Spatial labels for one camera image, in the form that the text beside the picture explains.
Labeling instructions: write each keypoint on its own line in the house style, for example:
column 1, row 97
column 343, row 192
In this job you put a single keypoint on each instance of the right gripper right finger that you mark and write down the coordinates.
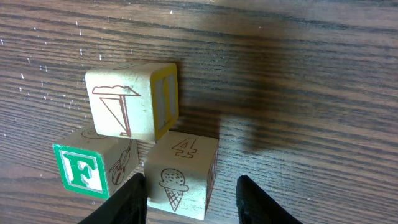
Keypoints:
column 255, row 206

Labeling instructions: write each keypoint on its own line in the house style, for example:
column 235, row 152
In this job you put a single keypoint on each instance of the blue side block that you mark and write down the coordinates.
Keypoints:
column 180, row 173

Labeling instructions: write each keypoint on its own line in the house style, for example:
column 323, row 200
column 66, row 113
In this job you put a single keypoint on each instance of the plain wooden picture block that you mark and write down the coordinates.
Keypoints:
column 133, row 100

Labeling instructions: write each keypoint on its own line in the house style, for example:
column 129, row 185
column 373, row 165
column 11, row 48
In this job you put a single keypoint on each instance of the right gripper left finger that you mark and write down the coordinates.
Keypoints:
column 128, row 205

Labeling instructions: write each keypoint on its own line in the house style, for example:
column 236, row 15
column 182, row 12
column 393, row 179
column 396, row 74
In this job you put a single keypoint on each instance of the green F letter block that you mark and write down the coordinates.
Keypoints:
column 94, row 164

